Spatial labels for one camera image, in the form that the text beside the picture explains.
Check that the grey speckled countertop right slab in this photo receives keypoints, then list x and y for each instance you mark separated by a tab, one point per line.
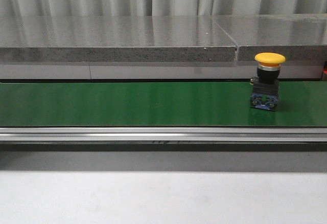
301	38

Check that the grey speckled countertop slab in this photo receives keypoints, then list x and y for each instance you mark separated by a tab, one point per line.
107	39
301	38

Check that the green conveyor belt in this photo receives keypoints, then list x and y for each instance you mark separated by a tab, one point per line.
164	116

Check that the grey speckled countertop left slab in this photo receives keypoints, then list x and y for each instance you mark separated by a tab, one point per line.
107	39

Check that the red plastic tray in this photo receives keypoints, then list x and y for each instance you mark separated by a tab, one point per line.
324	73

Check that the push button base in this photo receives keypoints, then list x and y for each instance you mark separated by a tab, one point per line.
265	86

